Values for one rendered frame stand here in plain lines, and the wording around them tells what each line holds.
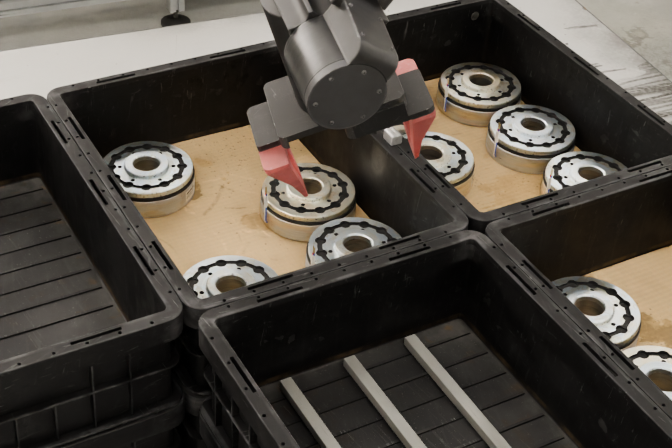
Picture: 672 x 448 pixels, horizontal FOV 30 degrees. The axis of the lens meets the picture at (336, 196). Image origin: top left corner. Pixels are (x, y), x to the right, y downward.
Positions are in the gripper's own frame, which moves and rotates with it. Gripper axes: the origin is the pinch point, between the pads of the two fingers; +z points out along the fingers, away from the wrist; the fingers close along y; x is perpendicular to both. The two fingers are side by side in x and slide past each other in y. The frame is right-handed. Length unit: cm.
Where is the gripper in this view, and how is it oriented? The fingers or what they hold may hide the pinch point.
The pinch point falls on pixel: (357, 165)
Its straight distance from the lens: 104.2
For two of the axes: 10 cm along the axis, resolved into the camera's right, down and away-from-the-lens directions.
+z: 2.3, 6.3, 7.4
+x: -2.3, -7.1, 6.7
